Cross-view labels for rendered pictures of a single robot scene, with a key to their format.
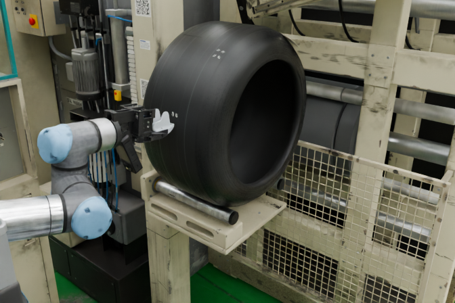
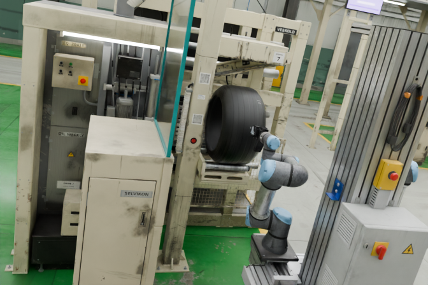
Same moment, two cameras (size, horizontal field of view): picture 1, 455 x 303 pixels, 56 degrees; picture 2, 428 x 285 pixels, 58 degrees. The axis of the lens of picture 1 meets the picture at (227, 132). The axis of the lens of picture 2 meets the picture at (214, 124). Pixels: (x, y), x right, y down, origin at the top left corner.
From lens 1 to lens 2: 2.37 m
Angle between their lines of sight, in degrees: 52
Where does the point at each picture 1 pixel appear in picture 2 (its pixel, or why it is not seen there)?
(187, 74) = (251, 111)
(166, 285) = (184, 224)
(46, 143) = (276, 142)
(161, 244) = (186, 201)
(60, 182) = (275, 156)
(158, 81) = (239, 115)
